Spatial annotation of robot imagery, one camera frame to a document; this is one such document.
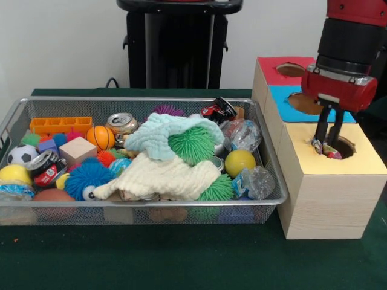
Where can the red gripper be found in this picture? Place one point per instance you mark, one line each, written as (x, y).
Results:
(338, 90)

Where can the knotted colourful fleece cloth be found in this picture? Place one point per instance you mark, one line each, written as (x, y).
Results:
(334, 154)

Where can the green spiky ball with eyes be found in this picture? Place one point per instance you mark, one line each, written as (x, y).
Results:
(189, 145)

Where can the cream waffle cloth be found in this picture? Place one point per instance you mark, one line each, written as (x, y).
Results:
(169, 178)

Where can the mint waffle cloth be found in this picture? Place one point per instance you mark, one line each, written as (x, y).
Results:
(154, 133)

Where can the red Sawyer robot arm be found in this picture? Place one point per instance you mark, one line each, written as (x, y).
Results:
(347, 39)

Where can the wooden box with three holes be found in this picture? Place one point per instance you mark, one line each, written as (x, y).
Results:
(332, 199)

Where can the clear mesh bin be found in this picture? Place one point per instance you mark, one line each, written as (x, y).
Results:
(90, 215)

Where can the dark green table cloth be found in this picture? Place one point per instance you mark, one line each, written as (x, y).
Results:
(378, 121)
(181, 259)

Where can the yellow ball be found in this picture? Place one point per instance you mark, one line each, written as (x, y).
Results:
(239, 163)

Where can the small orange basketball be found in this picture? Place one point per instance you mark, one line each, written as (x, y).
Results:
(100, 137)

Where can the blue spiky ball with eyes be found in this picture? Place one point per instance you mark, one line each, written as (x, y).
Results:
(86, 179)

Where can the plain wooden cube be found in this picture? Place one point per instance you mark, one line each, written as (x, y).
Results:
(77, 150)

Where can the orange plastic tray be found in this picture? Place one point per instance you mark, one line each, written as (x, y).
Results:
(60, 125)

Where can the black and red drink can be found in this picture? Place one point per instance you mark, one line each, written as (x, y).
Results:
(45, 173)

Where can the black and white soccer ball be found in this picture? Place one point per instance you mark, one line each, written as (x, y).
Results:
(22, 154)

